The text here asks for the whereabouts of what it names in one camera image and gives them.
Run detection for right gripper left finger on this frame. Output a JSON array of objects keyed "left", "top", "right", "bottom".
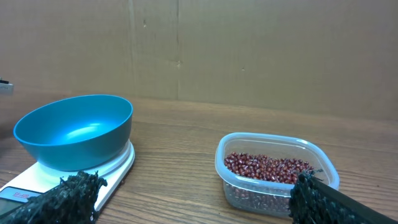
[{"left": 1, "top": 171, "right": 108, "bottom": 224}]

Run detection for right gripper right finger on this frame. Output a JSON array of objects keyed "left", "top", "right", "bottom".
[{"left": 289, "top": 171, "right": 397, "bottom": 224}]

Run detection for white digital kitchen scale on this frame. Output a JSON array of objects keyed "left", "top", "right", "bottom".
[{"left": 1, "top": 141, "right": 135, "bottom": 217}]

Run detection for teal round bowl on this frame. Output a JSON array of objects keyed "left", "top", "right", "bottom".
[{"left": 13, "top": 95, "right": 134, "bottom": 171}]

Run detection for red adzuki beans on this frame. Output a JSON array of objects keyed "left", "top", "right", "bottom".
[{"left": 224, "top": 152, "right": 315, "bottom": 184}]

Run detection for clear plastic food container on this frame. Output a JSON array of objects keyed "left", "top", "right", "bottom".
[{"left": 215, "top": 133, "right": 340, "bottom": 217}]

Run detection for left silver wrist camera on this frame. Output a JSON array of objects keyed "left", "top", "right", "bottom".
[{"left": 0, "top": 78, "right": 14, "bottom": 95}]

